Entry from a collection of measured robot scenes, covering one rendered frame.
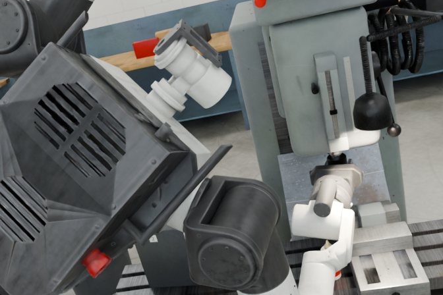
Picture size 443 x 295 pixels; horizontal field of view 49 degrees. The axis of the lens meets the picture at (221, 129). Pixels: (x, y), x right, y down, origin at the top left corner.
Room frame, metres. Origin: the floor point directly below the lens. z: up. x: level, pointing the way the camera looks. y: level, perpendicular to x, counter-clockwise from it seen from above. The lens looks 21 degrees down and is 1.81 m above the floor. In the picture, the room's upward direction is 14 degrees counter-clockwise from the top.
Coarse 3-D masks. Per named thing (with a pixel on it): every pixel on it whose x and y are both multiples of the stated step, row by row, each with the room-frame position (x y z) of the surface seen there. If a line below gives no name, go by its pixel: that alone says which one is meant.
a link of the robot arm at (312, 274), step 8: (304, 264) 0.77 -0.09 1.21; (312, 264) 0.76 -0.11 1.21; (320, 264) 0.75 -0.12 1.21; (304, 272) 0.76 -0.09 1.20; (312, 272) 0.75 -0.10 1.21; (320, 272) 0.74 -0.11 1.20; (328, 272) 0.74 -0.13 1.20; (304, 280) 0.74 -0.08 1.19; (312, 280) 0.73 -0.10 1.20; (320, 280) 0.73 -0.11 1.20; (328, 280) 0.73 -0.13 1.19; (304, 288) 0.73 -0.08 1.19; (312, 288) 0.72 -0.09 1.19; (320, 288) 0.72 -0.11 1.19; (328, 288) 0.72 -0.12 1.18
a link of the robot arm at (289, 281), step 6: (288, 276) 0.60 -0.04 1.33; (282, 282) 0.59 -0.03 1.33; (288, 282) 0.59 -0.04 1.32; (294, 282) 0.61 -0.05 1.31; (276, 288) 0.58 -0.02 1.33; (282, 288) 0.58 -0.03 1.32; (288, 288) 0.59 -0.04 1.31; (294, 288) 0.60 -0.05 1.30; (240, 294) 0.60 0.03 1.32; (246, 294) 0.59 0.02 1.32; (258, 294) 0.58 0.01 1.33; (264, 294) 0.58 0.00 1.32; (270, 294) 0.58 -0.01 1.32; (276, 294) 0.58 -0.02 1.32; (282, 294) 0.58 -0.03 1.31; (288, 294) 0.59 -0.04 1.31; (294, 294) 0.60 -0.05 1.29
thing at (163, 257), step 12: (168, 228) 1.12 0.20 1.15; (156, 240) 1.13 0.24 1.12; (168, 240) 1.12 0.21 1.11; (180, 240) 1.11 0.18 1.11; (144, 252) 1.14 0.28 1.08; (156, 252) 1.13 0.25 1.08; (168, 252) 1.12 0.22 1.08; (180, 252) 1.11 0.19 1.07; (144, 264) 1.14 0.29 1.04; (156, 264) 1.13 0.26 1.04; (168, 264) 1.12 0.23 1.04; (180, 264) 1.11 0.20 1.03; (156, 276) 1.14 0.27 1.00; (168, 276) 1.13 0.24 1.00; (180, 276) 1.12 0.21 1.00
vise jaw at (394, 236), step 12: (360, 228) 1.03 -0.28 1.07; (372, 228) 1.01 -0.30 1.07; (384, 228) 1.00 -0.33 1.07; (396, 228) 0.99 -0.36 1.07; (408, 228) 0.98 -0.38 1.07; (360, 240) 0.98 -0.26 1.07; (372, 240) 0.97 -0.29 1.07; (384, 240) 0.97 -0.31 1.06; (396, 240) 0.96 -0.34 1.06; (408, 240) 0.96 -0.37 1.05; (360, 252) 0.98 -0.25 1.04; (372, 252) 0.97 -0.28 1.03
